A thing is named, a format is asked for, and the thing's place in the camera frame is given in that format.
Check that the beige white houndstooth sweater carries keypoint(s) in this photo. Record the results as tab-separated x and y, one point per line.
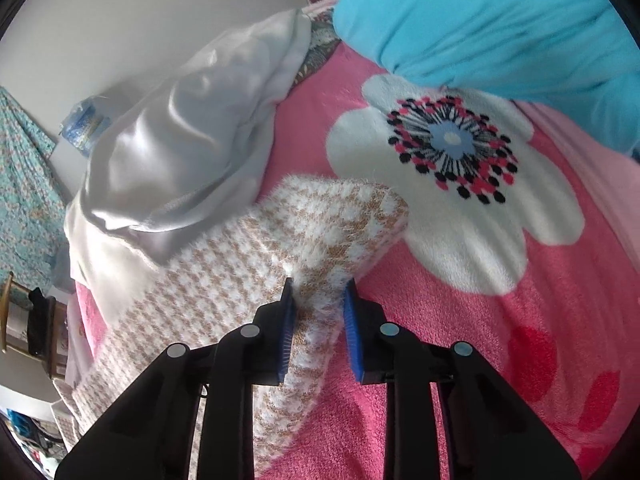
225	270

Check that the pink floral blanket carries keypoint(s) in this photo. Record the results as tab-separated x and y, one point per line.
500	310

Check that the teal floral curtain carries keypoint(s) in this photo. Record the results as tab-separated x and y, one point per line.
25	185

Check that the blue pillow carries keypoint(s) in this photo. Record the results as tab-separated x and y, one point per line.
475	25

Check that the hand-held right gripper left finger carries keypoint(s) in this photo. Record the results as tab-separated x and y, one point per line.
286	330

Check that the wooden chair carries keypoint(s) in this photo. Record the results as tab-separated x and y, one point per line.
7	300

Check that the blue water jug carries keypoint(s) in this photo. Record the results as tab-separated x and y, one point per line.
82	125

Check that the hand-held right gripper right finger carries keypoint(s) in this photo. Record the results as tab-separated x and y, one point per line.
352	340

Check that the black bag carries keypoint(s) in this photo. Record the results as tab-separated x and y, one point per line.
37	320

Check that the pale grey garment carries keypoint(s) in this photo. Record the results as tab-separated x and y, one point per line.
175	135

